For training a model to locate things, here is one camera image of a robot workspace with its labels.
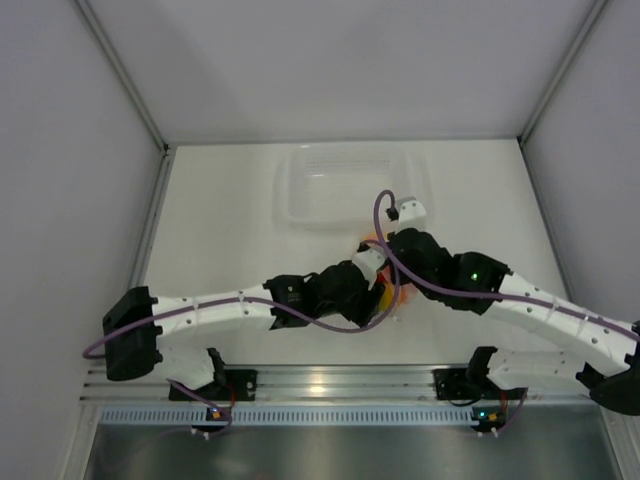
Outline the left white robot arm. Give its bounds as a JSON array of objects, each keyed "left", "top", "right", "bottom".
[{"left": 102, "top": 261, "right": 385, "bottom": 390}]

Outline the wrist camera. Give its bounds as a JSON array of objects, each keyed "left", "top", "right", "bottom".
[
  {"left": 386, "top": 196, "right": 427, "bottom": 233},
  {"left": 351, "top": 240, "right": 387, "bottom": 290}
]

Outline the yellow fake banana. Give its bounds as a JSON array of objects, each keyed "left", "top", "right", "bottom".
[{"left": 378, "top": 284, "right": 394, "bottom": 312}]

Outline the white slotted cable duct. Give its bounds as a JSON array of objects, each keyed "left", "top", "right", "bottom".
[{"left": 99, "top": 405, "right": 498, "bottom": 427}]

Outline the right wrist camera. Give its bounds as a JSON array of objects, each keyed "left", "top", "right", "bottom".
[{"left": 386, "top": 196, "right": 427, "bottom": 233}]

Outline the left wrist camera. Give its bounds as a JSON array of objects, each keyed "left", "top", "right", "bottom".
[{"left": 351, "top": 240, "right": 387, "bottom": 290}]

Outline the red fake apple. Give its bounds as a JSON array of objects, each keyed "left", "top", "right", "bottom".
[{"left": 377, "top": 268, "right": 393, "bottom": 288}]

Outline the clear zip top bag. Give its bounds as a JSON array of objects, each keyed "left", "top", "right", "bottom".
[{"left": 357, "top": 227, "right": 421, "bottom": 326}]

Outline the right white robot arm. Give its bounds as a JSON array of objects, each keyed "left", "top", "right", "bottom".
[{"left": 387, "top": 228, "right": 639, "bottom": 416}]

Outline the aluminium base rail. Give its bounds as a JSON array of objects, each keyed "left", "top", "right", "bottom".
[{"left": 79, "top": 363, "right": 596, "bottom": 402}]

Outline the clear plastic perforated bin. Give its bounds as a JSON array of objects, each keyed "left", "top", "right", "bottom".
[{"left": 274, "top": 142, "right": 432, "bottom": 230}]

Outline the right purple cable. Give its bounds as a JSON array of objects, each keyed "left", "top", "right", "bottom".
[{"left": 373, "top": 188, "right": 640, "bottom": 346}]

